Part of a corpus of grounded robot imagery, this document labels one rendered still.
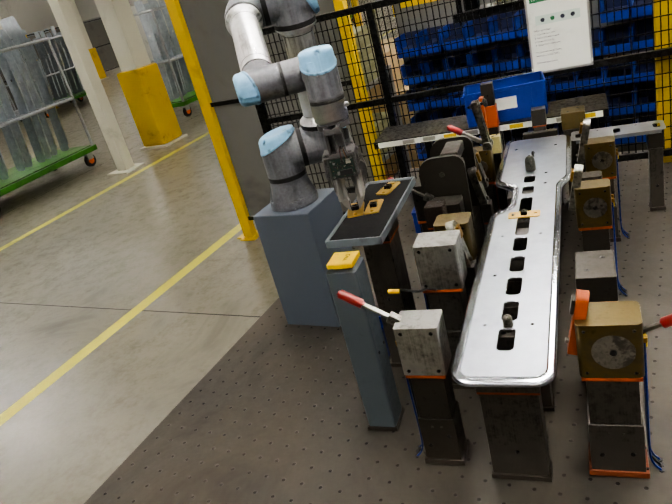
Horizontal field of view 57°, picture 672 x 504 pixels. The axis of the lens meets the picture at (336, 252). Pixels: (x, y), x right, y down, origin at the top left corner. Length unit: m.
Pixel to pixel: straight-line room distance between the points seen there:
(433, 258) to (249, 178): 3.33
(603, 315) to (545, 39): 1.63
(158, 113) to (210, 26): 4.93
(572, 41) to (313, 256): 1.36
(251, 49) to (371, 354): 0.75
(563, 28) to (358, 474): 1.84
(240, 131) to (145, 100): 4.77
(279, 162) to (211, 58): 2.70
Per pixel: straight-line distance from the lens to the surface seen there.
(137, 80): 9.21
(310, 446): 1.61
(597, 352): 1.23
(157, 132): 9.30
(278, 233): 1.93
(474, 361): 1.23
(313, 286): 1.96
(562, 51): 2.68
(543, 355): 1.23
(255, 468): 1.61
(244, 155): 4.62
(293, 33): 1.77
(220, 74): 4.51
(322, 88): 1.32
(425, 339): 1.26
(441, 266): 1.46
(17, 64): 9.74
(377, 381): 1.49
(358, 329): 1.41
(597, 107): 2.54
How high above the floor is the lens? 1.73
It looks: 24 degrees down
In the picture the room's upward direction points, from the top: 15 degrees counter-clockwise
